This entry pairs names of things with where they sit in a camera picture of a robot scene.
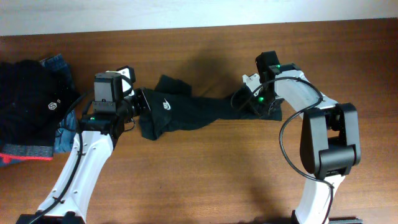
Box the dark green Nike t-shirt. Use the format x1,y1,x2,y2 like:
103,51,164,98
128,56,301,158
139,75,282,141

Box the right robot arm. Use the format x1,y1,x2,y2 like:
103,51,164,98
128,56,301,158
239,51,362,224

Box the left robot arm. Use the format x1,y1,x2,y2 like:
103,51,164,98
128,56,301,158
17,67,150,223

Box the blue denim jeans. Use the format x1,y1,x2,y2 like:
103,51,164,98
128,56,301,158
39,54,76,153

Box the black folded garment with logo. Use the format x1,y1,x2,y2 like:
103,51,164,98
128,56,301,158
1,60,80,147

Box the grey garment with red stripe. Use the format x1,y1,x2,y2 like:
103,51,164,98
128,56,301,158
1,144,53,167

